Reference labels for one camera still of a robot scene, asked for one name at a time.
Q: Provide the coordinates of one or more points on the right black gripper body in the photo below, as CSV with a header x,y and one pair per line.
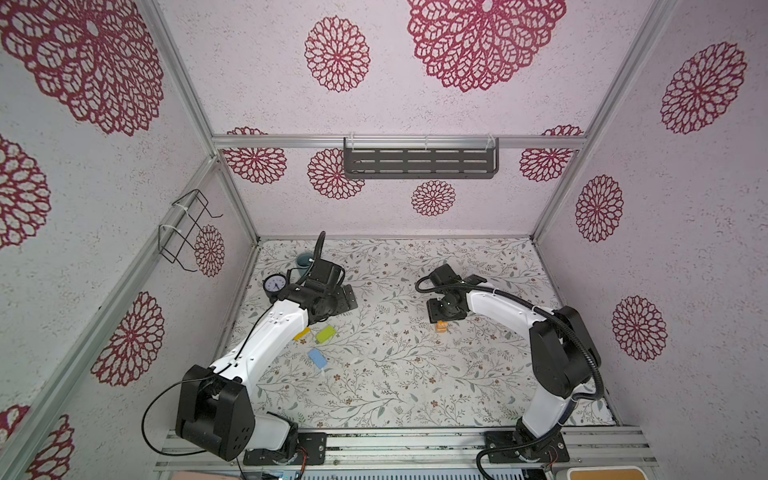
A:
x,y
437,310

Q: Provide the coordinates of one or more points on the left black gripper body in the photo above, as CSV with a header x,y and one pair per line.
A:
x,y
338,302

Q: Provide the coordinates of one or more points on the lime green rectangular block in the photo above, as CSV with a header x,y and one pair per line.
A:
x,y
325,335

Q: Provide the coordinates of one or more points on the light blue rectangular block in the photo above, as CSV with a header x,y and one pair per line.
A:
x,y
318,359

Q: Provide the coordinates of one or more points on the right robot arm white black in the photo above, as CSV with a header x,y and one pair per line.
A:
x,y
564,360

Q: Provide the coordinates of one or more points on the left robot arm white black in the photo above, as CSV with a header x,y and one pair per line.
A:
x,y
215,411

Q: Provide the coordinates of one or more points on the yellow house-shaped block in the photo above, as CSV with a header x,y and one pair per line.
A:
x,y
301,337

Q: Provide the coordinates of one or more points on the teal ceramic cup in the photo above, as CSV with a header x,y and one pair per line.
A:
x,y
304,260

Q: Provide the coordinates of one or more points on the black alarm clock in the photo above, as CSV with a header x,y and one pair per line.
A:
x,y
274,284

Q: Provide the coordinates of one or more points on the orange white box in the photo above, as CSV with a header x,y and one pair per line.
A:
x,y
602,473

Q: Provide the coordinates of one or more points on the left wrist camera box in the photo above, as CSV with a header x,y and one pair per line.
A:
x,y
324,276

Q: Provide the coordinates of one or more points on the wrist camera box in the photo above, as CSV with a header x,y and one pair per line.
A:
x,y
444,277
324,276

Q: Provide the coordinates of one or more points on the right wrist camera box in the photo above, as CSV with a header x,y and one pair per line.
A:
x,y
444,277

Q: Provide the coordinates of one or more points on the aluminium front rail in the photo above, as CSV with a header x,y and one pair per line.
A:
x,y
423,453

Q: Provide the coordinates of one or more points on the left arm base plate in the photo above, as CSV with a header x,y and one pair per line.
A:
x,y
303,448

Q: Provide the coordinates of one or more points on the dark grey wall shelf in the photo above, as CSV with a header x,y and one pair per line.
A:
x,y
424,163

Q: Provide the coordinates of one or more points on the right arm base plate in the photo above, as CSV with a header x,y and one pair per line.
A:
x,y
508,446

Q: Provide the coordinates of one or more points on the black wire wall rack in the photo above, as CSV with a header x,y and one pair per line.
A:
x,y
192,242

